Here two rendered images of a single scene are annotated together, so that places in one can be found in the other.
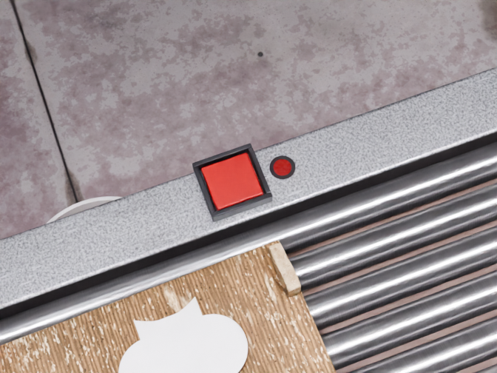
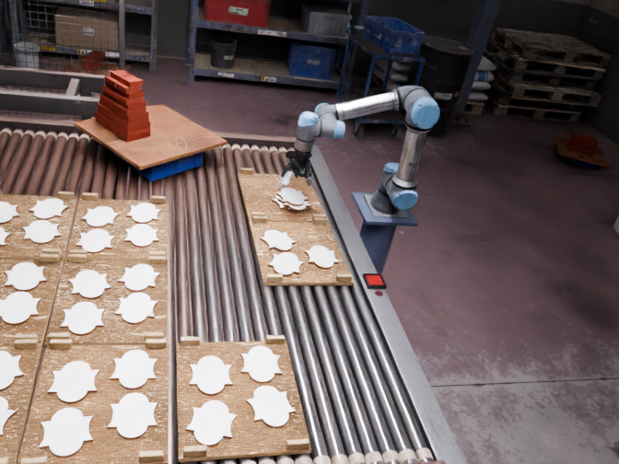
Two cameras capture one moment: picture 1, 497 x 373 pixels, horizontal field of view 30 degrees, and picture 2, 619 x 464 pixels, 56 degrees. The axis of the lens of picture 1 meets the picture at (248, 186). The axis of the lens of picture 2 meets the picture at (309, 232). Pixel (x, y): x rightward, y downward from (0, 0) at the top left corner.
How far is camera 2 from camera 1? 1.83 m
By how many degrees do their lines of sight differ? 60
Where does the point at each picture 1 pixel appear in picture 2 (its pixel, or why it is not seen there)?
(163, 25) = (498, 436)
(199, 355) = (322, 258)
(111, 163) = not seen: hidden behind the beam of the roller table
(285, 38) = not seen: outside the picture
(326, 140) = (387, 304)
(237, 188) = (371, 280)
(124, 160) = not seen: hidden behind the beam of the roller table
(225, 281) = (343, 270)
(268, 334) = (325, 273)
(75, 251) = (356, 251)
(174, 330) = (330, 256)
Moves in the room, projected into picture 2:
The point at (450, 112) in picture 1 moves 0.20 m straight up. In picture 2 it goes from (395, 334) to (411, 291)
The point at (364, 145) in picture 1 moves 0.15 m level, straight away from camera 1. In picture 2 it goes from (385, 312) to (424, 327)
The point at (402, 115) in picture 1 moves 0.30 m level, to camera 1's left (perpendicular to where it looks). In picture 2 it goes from (395, 323) to (392, 273)
